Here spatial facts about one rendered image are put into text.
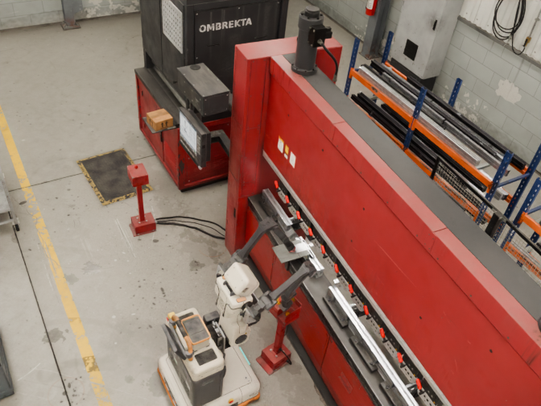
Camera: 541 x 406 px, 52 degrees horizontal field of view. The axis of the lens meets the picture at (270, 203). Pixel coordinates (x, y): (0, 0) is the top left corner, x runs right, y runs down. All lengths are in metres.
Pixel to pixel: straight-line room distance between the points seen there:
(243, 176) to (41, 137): 3.35
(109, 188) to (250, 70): 2.83
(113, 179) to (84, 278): 1.48
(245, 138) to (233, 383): 2.01
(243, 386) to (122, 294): 1.60
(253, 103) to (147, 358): 2.37
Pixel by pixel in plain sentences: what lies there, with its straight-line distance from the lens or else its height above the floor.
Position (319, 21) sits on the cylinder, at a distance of 4.02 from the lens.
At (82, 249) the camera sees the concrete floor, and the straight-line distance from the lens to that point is 5.98.
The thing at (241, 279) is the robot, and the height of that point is 1.37.
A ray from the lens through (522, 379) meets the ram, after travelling 3.01.
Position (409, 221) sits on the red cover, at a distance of 3.22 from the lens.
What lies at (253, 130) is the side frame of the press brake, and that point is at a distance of 4.70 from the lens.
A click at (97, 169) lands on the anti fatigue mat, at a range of 6.88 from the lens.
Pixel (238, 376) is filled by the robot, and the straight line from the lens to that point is 4.66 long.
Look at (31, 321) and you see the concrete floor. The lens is 5.51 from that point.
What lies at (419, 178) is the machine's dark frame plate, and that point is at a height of 2.30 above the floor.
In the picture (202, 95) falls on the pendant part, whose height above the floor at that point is 1.95.
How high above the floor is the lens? 4.32
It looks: 42 degrees down
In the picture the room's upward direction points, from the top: 7 degrees clockwise
